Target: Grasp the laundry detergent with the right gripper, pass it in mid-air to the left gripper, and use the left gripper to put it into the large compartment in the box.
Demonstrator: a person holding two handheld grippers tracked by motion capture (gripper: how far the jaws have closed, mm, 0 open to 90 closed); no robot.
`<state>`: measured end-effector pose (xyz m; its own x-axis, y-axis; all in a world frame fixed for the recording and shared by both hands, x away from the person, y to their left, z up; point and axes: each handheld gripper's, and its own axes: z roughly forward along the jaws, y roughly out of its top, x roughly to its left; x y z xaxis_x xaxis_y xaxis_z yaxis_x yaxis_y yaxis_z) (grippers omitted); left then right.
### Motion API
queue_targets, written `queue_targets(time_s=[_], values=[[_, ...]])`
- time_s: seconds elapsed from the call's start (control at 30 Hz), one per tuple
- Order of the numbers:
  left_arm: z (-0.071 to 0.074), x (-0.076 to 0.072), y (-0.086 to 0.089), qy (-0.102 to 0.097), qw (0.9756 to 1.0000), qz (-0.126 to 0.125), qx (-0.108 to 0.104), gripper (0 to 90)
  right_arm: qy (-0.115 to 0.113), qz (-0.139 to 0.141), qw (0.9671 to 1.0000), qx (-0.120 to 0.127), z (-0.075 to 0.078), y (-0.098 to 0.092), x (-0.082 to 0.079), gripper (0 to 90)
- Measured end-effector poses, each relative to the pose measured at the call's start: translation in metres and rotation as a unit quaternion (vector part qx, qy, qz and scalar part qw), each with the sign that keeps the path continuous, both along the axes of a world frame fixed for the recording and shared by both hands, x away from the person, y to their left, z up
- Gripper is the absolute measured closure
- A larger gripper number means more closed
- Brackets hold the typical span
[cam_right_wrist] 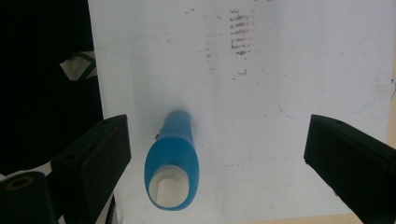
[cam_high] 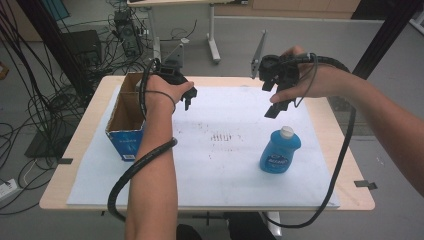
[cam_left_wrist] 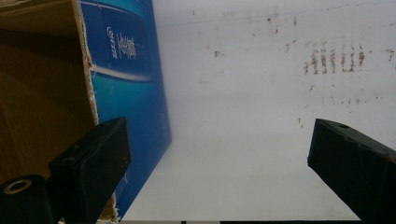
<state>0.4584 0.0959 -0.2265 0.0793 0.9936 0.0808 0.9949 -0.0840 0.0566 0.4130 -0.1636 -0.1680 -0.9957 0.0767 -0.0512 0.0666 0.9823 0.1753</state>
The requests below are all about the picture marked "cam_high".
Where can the dark grey floor mat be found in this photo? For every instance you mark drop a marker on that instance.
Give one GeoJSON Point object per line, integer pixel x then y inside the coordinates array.
{"type": "Point", "coordinates": [338, 120]}

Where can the person's left hand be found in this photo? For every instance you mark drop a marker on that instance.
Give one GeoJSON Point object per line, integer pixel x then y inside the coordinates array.
{"type": "Point", "coordinates": [160, 96]}

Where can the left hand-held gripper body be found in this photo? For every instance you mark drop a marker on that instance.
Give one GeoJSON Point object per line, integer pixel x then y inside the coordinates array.
{"type": "Point", "coordinates": [171, 74]}

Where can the person's left leg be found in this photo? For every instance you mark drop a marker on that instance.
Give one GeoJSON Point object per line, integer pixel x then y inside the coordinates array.
{"type": "Point", "coordinates": [188, 233]}

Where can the blue bottle with white cap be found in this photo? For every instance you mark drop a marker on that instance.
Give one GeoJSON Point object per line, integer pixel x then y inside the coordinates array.
{"type": "Point", "coordinates": [278, 156]}

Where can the person's leg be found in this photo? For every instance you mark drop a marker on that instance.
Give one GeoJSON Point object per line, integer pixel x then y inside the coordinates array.
{"type": "Point", "coordinates": [188, 233]}
{"type": "Point", "coordinates": [246, 228]}

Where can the black tape strip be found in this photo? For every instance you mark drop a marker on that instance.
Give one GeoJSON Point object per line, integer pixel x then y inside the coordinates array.
{"type": "Point", "coordinates": [65, 161]}
{"type": "Point", "coordinates": [365, 184]}

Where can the teal panel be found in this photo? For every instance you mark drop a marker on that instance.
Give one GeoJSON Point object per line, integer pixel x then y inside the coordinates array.
{"type": "Point", "coordinates": [55, 8]}

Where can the person's right hand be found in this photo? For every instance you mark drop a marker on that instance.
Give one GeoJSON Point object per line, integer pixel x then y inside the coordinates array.
{"type": "Point", "coordinates": [326, 83]}

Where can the black metal post with base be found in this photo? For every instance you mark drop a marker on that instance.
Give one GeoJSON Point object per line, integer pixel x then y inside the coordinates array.
{"type": "Point", "coordinates": [391, 30]}

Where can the white power strip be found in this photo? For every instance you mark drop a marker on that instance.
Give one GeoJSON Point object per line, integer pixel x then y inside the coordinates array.
{"type": "Point", "coordinates": [7, 190]}

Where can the black computer tower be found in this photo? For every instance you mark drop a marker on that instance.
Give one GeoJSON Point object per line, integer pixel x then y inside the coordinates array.
{"type": "Point", "coordinates": [128, 33]}

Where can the white table leg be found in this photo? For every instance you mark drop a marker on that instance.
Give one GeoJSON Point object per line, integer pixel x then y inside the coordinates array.
{"type": "Point", "coordinates": [275, 221]}

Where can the black floor base plate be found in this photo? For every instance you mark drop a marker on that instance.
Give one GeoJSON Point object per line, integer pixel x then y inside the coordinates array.
{"type": "Point", "coordinates": [43, 146]}

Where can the white paper sheet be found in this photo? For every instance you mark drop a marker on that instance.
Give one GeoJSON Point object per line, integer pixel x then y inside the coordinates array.
{"type": "Point", "coordinates": [216, 173]}

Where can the blue cardboard box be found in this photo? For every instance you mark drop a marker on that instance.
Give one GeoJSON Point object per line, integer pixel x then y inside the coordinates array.
{"type": "Point", "coordinates": [125, 144]}

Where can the person's right leg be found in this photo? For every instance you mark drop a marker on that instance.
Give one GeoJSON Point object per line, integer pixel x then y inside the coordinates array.
{"type": "Point", "coordinates": [246, 228]}

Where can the black equipment case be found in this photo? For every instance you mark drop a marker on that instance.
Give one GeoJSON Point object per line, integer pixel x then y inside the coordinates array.
{"type": "Point", "coordinates": [83, 43]}

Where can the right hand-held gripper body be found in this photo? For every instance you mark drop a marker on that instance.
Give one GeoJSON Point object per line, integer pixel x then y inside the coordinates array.
{"type": "Point", "coordinates": [281, 71]}

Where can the white desk with metal legs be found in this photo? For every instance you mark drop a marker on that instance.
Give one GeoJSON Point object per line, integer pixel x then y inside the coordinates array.
{"type": "Point", "coordinates": [212, 33]}

